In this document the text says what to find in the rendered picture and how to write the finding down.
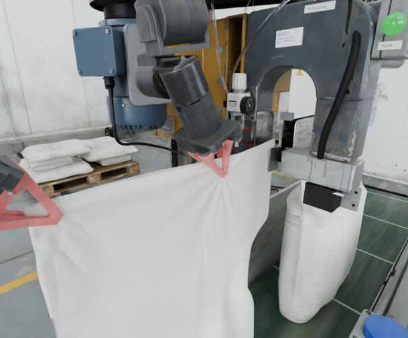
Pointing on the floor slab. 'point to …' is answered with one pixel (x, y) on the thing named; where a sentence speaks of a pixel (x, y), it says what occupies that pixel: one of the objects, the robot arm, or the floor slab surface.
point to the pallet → (91, 176)
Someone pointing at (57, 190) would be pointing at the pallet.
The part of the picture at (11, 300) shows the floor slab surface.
